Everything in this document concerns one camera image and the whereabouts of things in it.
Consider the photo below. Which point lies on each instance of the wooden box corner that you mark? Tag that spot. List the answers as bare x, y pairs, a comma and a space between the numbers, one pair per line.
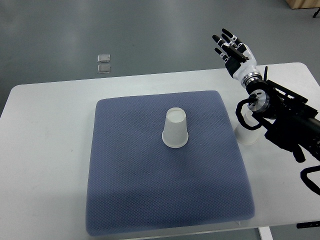
303, 4

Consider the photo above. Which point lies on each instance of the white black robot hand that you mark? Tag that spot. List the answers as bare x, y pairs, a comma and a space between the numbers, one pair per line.
238, 59

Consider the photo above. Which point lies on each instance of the white paper cup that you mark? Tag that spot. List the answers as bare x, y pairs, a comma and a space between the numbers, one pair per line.
175, 133
244, 135

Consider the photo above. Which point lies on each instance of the white paper cup on cushion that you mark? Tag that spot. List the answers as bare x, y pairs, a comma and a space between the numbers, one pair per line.
175, 133

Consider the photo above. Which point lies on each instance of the upper floor socket plate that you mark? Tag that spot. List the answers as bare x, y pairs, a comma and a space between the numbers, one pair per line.
104, 58

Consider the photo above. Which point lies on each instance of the black tripod leg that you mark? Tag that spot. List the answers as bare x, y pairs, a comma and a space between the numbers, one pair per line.
316, 13

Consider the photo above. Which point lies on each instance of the black table control panel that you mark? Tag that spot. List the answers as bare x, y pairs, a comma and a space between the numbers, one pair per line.
305, 225

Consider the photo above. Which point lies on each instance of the blue grey cushion pad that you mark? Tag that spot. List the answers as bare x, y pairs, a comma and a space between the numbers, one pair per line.
137, 183

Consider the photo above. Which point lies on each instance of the white table leg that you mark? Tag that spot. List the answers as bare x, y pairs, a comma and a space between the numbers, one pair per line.
265, 233

